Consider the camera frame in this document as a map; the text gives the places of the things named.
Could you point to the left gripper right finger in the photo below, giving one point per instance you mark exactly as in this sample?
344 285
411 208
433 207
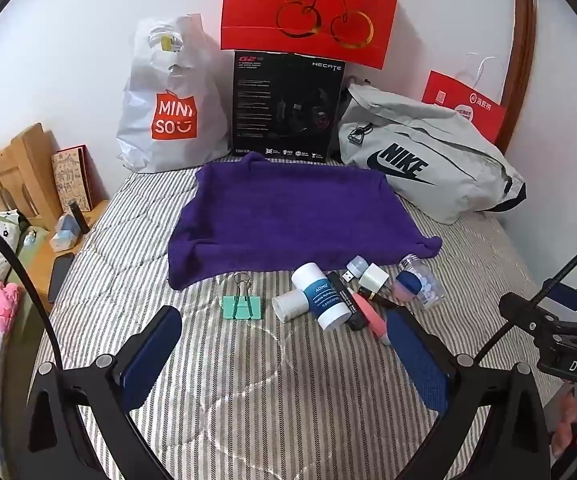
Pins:
513 443

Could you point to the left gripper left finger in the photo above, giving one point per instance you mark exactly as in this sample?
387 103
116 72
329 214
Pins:
58 445

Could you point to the clear glass pill bottle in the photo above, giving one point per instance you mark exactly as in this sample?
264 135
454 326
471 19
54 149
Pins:
432 291

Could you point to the pink white tube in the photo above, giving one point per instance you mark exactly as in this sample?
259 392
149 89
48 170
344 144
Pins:
375 321

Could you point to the pink blue small container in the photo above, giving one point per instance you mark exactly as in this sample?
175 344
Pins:
406 287

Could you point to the black Horizon case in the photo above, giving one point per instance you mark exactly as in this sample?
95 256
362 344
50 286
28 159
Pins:
357 320

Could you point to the white USB charger plug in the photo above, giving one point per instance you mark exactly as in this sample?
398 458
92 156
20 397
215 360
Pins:
374 278

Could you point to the teal binder clip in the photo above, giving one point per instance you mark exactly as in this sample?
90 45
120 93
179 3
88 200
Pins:
242 305

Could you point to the white round cap device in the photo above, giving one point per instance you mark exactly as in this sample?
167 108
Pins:
355 269

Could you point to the white blue lotion bottle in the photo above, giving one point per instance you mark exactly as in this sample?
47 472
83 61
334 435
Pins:
325 304

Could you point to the small white roll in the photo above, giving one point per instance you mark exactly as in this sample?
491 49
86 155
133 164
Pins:
290 305

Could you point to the person's right hand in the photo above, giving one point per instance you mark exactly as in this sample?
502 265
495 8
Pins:
563 435

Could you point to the black phone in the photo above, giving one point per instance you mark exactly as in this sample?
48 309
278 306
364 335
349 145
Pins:
60 269

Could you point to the tissue pack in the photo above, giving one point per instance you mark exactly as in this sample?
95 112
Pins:
67 233

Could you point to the striped bed cover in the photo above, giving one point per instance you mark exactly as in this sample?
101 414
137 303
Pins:
265 399

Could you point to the black cylinder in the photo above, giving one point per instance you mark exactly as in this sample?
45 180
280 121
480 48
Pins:
79 217

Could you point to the grey Nike bag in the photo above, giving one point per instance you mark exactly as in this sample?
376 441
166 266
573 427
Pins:
431 155

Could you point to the small red paper bag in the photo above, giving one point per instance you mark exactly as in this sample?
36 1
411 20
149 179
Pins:
461 92

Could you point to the wooden headboard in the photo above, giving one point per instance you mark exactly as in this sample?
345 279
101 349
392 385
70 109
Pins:
26 177

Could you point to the patterned notebook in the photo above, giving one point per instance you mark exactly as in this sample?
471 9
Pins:
71 177

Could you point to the purple towel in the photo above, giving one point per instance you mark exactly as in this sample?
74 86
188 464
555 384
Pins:
262 216

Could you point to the white Miniso plastic bag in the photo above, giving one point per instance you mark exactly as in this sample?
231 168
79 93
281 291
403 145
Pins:
172 116

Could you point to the black headset box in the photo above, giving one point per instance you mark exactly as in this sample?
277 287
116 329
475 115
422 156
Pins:
284 105

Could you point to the large red gift bag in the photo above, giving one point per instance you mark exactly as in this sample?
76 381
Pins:
352 31

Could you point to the wooden door frame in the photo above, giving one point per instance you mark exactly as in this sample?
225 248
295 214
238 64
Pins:
519 70

